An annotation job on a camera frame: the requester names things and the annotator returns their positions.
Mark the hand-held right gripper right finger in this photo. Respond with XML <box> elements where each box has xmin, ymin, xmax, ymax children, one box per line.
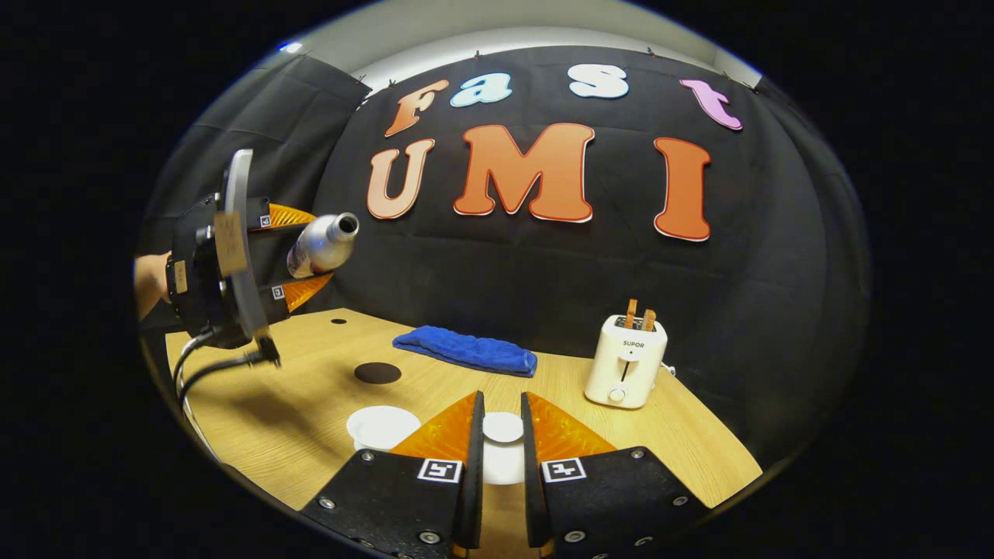
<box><xmin>520</xmin><ymin>392</ymin><xmax>711</xmax><ymax>558</ymax></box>

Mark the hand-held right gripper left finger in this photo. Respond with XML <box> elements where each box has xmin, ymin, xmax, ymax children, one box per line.
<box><xmin>299</xmin><ymin>391</ymin><xmax>486</xmax><ymax>556</ymax></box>

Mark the silver water bottle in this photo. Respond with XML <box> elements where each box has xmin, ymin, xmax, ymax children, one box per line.
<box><xmin>287</xmin><ymin>213</ymin><xmax>360</xmax><ymax>280</ymax></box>

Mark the dark round coaster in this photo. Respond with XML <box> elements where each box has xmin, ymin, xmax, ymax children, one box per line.
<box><xmin>354</xmin><ymin>362</ymin><xmax>403</xmax><ymax>385</ymax></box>

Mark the blue towel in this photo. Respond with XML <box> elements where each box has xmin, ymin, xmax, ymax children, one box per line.
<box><xmin>392</xmin><ymin>325</ymin><xmax>538</xmax><ymax>378</ymax></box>

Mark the white toaster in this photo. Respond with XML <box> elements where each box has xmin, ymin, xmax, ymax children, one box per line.
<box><xmin>584</xmin><ymin>314</ymin><xmax>669</xmax><ymax>410</ymax></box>

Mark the black cable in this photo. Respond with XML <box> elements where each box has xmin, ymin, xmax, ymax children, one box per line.
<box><xmin>171</xmin><ymin>330</ymin><xmax>214</xmax><ymax>381</ymax></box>
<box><xmin>177</xmin><ymin>351</ymin><xmax>265</xmax><ymax>412</ymax></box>

